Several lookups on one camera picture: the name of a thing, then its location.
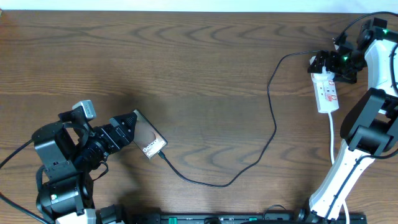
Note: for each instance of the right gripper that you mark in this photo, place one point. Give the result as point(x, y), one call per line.
point(332, 55)

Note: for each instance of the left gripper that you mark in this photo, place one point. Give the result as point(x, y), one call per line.
point(116, 130)

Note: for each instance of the Samsung Galaxy smartphone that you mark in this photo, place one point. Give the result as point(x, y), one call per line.
point(146, 137)

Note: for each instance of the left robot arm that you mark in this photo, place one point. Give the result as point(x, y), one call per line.
point(69, 150)

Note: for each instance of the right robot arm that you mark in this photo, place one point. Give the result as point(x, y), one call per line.
point(369, 130)

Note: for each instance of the white USB charger adapter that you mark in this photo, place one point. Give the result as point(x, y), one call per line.
point(317, 78)

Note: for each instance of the white power strip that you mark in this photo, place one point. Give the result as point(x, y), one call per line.
point(326, 96)

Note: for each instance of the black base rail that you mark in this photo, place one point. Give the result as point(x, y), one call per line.
point(119, 214)

